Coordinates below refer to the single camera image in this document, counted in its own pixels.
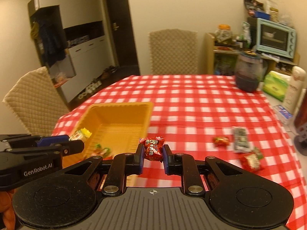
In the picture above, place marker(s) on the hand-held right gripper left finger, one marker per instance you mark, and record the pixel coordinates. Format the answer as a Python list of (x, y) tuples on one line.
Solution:
[(141, 160)]

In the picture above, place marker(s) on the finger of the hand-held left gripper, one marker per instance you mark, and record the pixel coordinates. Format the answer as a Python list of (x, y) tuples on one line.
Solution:
[(72, 147), (54, 140)]

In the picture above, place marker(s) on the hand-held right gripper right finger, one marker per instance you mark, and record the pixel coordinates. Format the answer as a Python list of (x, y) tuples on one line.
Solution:
[(166, 160)]

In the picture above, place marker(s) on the red twisted snack packet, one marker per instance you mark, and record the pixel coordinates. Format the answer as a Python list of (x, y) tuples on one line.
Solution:
[(153, 148)]

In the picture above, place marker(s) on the yellow green candy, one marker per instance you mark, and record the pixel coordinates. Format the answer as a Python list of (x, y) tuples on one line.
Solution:
[(82, 134)]

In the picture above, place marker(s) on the yellow plastic tray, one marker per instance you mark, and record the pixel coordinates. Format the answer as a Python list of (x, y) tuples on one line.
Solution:
[(120, 119)]

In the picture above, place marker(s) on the small red candy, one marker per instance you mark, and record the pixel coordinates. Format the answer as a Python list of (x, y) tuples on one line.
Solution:
[(220, 140)]

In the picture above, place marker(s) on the grey snack packet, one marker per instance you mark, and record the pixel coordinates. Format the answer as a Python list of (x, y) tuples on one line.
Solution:
[(241, 140)]

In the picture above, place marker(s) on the red green snack packet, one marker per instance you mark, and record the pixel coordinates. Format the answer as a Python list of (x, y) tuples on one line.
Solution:
[(251, 160)]

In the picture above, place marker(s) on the person's left hand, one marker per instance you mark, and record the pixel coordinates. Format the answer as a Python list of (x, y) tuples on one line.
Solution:
[(6, 208)]

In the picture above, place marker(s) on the beige quilted chair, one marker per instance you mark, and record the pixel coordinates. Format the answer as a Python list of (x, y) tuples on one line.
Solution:
[(33, 95), (172, 50)]

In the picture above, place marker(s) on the row of light shoes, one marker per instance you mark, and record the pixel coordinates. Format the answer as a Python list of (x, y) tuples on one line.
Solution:
[(90, 88)]

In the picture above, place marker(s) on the red white checkered tablecloth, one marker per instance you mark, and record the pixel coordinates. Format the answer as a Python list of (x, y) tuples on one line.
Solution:
[(191, 100)]

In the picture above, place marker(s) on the dark shoes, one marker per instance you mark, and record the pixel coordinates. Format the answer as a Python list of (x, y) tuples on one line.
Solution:
[(110, 71)]

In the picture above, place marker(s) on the white hallway cabinet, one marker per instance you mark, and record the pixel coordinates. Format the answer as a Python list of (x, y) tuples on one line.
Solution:
[(81, 52)]

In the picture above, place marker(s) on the dark hanging coat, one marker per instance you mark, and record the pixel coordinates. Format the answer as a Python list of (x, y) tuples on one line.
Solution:
[(51, 40)]

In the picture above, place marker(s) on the brown hanging garment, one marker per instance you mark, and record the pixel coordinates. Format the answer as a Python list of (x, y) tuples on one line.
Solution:
[(34, 31)]

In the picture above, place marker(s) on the wooden shelf unit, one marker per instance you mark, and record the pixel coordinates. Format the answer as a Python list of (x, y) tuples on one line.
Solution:
[(208, 52)]

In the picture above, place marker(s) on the dark glass jar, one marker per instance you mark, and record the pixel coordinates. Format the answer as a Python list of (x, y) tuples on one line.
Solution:
[(248, 74)]

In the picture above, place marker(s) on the blue white small box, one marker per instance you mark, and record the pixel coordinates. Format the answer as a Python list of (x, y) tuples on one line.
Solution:
[(283, 113)]

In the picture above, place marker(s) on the dark wooden door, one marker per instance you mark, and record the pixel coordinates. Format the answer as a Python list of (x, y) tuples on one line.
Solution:
[(122, 28)]

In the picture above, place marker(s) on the green tissue pack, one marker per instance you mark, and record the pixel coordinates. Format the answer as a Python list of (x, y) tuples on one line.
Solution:
[(275, 86)]

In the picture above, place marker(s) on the clear jar orange lid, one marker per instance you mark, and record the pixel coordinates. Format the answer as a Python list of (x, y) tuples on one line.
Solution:
[(224, 34)]

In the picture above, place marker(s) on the brown steel thermos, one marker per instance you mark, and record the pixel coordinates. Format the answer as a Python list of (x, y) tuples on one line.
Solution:
[(302, 119)]

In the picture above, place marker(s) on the white thermos bottle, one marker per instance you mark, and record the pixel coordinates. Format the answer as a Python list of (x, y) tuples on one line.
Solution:
[(296, 91)]

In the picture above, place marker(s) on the green foil packet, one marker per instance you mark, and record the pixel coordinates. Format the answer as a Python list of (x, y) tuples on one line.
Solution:
[(245, 31)]

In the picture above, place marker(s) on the light blue toaster oven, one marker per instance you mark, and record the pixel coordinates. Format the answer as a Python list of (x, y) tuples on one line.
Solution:
[(275, 38)]

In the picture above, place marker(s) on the dark snack bag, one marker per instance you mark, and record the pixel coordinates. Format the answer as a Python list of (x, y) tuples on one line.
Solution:
[(253, 4)]

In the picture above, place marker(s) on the white nut bag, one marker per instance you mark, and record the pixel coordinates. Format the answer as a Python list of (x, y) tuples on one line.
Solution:
[(272, 9)]

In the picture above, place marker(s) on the clear plastic bag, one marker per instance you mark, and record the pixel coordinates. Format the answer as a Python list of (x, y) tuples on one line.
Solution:
[(286, 19)]

